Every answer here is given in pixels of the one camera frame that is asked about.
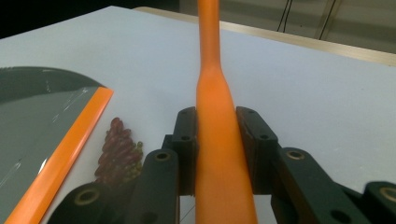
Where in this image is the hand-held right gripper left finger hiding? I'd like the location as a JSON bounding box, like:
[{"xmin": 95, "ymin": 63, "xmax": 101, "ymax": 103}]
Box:
[{"xmin": 162, "ymin": 106, "xmax": 199, "ymax": 197}]

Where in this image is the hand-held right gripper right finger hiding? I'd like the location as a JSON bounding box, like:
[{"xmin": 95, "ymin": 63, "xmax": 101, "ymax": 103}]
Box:
[{"xmin": 235, "ymin": 105, "xmax": 280, "ymax": 196}]

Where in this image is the orange brush with grey bristles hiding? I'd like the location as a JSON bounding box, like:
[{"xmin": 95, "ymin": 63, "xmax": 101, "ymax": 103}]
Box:
[{"xmin": 194, "ymin": 0, "xmax": 260, "ymax": 224}]

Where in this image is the pile of small green beans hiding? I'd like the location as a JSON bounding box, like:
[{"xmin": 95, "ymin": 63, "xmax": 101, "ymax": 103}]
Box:
[{"xmin": 123, "ymin": 141, "xmax": 145, "ymax": 185}]

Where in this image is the pile of red kidney beans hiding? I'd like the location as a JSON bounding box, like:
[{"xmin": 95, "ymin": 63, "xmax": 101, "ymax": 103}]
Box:
[{"xmin": 93, "ymin": 117, "xmax": 144, "ymax": 187}]

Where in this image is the grey dustpan with orange edge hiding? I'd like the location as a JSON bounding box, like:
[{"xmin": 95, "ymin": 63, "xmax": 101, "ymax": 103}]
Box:
[{"xmin": 0, "ymin": 65, "xmax": 115, "ymax": 224}]

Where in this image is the white table board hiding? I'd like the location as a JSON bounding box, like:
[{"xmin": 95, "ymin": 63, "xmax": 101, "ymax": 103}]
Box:
[{"xmin": 0, "ymin": 5, "xmax": 396, "ymax": 224}]

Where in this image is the wooden table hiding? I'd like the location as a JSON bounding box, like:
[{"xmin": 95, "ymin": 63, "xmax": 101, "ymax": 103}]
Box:
[{"xmin": 134, "ymin": 6, "xmax": 396, "ymax": 68}]

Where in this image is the black power cable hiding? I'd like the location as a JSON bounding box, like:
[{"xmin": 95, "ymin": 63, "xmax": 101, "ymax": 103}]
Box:
[
  {"xmin": 281, "ymin": 0, "xmax": 294, "ymax": 34},
  {"xmin": 276, "ymin": 0, "xmax": 290, "ymax": 33}
]

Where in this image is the beige wall conduit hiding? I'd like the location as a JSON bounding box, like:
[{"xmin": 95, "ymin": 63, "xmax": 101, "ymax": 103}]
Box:
[{"xmin": 313, "ymin": 0, "xmax": 341, "ymax": 40}]

